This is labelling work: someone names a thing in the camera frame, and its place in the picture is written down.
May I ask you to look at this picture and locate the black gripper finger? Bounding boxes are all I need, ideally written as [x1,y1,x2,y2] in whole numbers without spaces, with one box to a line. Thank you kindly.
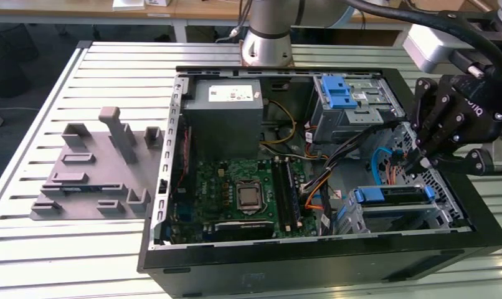
[423,136,502,176]
[404,76,464,174]

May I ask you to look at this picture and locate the orange black power wire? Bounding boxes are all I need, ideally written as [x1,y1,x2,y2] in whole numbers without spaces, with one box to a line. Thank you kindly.
[385,148,414,187]

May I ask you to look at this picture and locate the blue data wire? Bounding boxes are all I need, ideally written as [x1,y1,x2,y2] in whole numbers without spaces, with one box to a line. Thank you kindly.
[371,146,391,187]

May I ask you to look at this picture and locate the hard disk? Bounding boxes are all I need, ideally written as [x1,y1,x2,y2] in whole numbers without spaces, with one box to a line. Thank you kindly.
[352,184,435,206]

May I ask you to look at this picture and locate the metal disk bay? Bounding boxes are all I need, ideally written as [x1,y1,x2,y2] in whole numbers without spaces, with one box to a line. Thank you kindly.
[344,185,454,234]

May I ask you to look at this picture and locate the metal optical drive cage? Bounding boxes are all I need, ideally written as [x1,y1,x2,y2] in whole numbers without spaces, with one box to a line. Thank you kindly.
[309,74,406,145]

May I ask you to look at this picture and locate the blue drive latch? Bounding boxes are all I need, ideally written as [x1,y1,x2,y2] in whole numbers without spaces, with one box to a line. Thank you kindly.
[320,74,357,110]

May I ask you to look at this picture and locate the dark RAM stick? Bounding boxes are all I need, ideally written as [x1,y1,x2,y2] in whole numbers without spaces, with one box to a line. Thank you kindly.
[283,158,304,230]

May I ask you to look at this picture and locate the black RAM slot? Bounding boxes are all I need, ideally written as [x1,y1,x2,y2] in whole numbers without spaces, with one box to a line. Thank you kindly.
[272,158,296,232]

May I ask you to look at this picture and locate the green motherboard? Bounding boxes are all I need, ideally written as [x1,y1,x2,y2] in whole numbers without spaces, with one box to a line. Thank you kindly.
[167,157,323,244]

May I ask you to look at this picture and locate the black CPU socket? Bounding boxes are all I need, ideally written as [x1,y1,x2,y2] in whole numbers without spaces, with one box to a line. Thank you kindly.
[232,179,265,216]

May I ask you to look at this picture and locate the black PC case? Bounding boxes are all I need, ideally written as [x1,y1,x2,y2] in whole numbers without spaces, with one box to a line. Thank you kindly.
[136,65,502,298]

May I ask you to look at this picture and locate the grey power supply unit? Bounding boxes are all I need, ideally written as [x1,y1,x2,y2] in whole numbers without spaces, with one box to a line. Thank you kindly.
[179,78,265,161]

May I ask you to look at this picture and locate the silver CPU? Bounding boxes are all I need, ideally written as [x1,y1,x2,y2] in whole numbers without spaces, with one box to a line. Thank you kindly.
[236,186,260,209]

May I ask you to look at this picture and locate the black graphics card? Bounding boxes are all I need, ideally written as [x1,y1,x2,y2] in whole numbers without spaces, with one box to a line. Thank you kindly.
[212,220,275,240]

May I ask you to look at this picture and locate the grey parts rack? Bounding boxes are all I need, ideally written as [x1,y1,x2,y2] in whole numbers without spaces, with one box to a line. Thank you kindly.
[29,105,167,222]

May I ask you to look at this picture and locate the large white box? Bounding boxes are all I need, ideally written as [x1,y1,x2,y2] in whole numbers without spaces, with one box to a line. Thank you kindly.
[110,0,147,12]

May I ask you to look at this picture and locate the wooden desk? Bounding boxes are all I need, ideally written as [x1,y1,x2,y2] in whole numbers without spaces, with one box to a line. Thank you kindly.
[0,0,427,47]

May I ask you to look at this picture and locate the black office chair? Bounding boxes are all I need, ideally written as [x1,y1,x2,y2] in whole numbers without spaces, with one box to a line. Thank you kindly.
[0,23,40,99]

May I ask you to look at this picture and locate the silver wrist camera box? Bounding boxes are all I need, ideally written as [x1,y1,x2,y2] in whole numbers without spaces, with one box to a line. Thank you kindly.
[402,23,492,75]

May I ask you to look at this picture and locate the black cable bundle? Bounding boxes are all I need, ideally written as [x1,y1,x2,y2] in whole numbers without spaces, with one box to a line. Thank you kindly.
[304,121,402,203]

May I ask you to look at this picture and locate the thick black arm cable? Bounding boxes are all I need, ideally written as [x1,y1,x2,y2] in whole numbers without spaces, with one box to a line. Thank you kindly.
[345,0,502,78]

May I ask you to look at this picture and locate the yellow wires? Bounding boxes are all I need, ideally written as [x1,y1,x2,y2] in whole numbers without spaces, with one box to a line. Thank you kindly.
[260,99,297,146]

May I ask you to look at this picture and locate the orange wires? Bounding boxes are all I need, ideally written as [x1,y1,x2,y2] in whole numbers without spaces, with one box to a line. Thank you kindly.
[304,183,331,212]

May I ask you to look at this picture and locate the grey hanging cable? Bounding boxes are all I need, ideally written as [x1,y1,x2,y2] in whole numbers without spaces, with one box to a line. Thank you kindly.
[215,0,253,43]

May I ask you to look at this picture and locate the red wire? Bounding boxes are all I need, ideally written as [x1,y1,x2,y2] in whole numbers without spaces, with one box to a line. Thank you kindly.
[181,126,192,175]

